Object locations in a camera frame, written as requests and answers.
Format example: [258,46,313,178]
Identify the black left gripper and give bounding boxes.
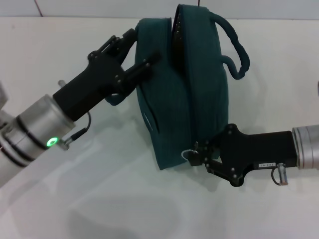
[52,28,161,122]

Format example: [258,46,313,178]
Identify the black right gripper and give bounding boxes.
[189,123,299,187]

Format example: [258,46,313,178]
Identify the right gripper cable silver plugs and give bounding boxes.
[270,162,290,186]

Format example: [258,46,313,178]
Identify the thin grey camera cable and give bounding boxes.
[34,0,43,17]

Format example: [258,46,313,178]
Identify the teal fabric zipper bag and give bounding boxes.
[104,3,251,171]

